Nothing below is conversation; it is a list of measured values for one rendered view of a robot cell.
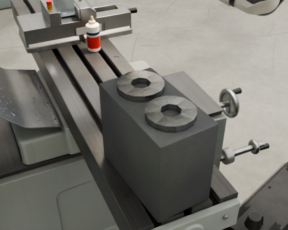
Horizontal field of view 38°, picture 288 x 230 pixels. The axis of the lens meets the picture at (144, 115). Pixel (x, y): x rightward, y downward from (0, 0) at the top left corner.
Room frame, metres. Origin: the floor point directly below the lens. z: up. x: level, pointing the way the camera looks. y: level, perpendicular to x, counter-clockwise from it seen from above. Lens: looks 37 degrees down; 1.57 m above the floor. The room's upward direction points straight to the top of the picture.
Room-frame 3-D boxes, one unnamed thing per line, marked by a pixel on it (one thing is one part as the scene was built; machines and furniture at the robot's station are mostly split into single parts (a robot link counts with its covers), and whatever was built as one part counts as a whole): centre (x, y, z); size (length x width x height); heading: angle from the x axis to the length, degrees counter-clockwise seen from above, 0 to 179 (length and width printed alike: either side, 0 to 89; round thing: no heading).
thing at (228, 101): (1.28, -0.29, 0.64); 0.16 x 0.12 x 0.12; 115
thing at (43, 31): (1.27, 0.22, 1.00); 0.35 x 0.15 x 0.11; 114
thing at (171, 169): (0.62, -0.02, 1.04); 0.22 x 0.12 x 0.20; 31
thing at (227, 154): (1.16, -0.37, 0.52); 0.22 x 0.06 x 0.06; 115
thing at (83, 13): (1.28, 0.20, 1.03); 0.12 x 0.06 x 0.04; 24
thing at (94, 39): (1.16, 0.15, 1.00); 0.04 x 0.04 x 0.11
